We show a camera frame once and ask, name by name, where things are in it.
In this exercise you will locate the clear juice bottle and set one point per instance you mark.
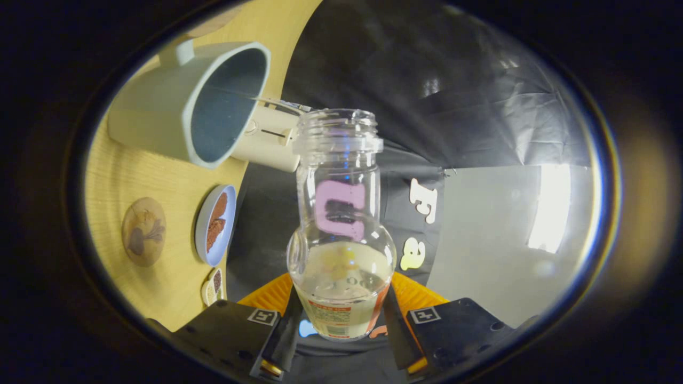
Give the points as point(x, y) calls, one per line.
point(341, 266)

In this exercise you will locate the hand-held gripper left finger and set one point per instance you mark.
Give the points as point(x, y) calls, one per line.
point(282, 336)

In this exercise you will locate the blue dish with brown powder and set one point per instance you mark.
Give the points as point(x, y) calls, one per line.
point(216, 224)

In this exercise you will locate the black backdrop cloth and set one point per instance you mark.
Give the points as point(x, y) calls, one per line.
point(400, 64)

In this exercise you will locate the wooden table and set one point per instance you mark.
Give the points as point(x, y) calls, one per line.
point(160, 290)

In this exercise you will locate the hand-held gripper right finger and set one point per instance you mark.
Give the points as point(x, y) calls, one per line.
point(399, 333)

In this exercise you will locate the round wooden printed coaster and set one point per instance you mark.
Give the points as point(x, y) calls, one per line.
point(143, 232)

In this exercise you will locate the pale grey cup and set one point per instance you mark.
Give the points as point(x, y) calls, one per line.
point(155, 114)

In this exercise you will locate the small dish with brown powder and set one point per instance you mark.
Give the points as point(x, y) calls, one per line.
point(212, 287)

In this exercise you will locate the grey flat panel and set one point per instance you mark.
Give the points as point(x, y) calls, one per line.
point(480, 240)

